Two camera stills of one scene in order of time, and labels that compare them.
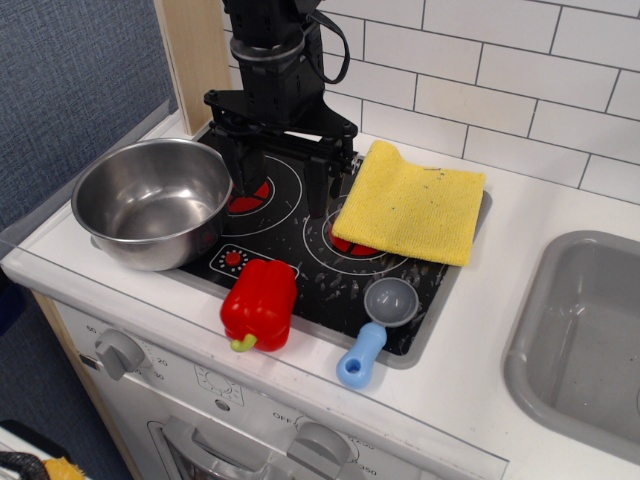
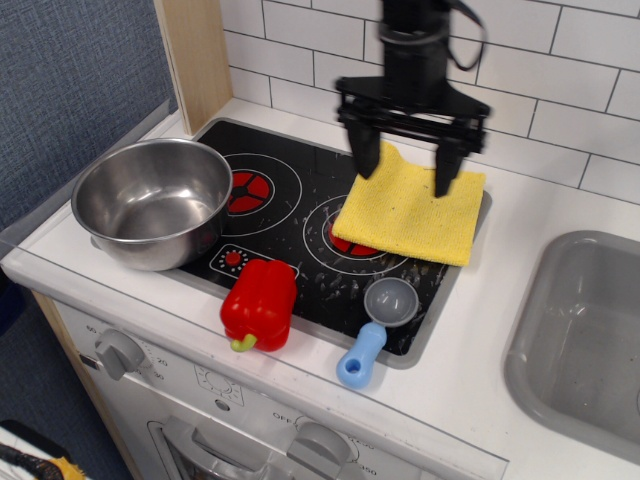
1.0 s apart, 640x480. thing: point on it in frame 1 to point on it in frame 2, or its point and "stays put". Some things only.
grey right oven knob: x=320 y=448 stays put
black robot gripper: x=289 y=106 to x=413 y=99
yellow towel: x=396 y=204 stays put
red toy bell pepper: x=257 y=302 stays put
